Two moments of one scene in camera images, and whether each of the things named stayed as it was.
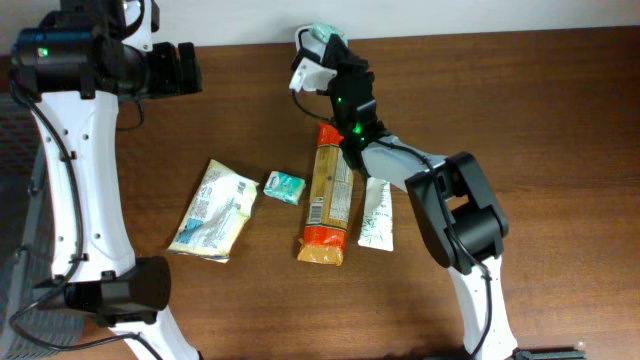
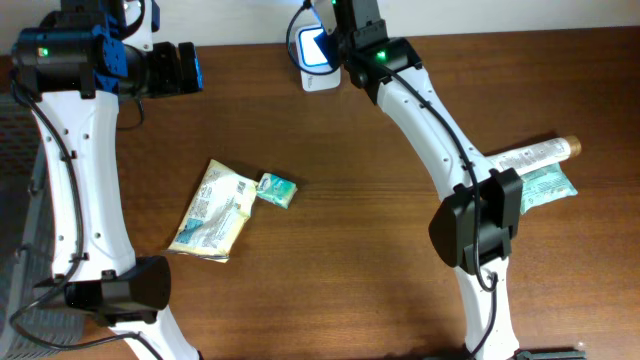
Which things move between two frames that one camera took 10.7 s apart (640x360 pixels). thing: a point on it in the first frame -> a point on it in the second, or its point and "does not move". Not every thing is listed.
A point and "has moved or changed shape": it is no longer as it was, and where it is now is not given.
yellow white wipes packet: (216, 215) does not move
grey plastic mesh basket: (34, 324) does not move
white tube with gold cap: (376, 228) -> (530, 157)
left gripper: (170, 67) does not move
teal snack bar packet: (323, 32) -> (545, 186)
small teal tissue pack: (285, 187) has moved or changed shape
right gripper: (340, 55) -> (361, 12)
